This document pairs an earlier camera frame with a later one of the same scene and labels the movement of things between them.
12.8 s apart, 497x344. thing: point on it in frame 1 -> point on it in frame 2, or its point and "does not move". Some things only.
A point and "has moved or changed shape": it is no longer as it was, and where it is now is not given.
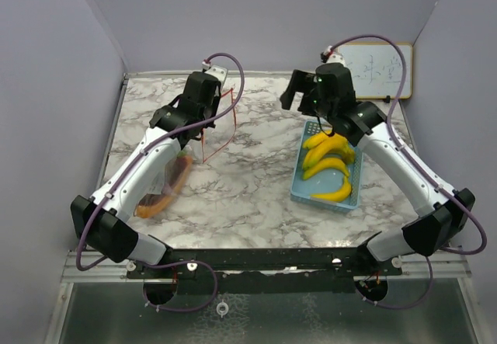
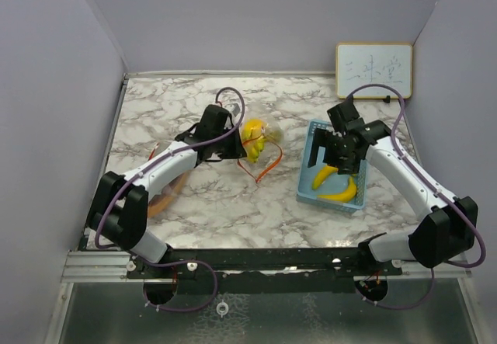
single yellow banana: x=341 y=195 has moved or changed shape
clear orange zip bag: x=216 y=139 has moved or changed shape
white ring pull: x=222 y=312 does not move
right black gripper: x=295 y=83 -> x=324 y=137
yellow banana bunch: x=324 y=151 has moved or changed shape
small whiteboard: x=377 y=69 does not move
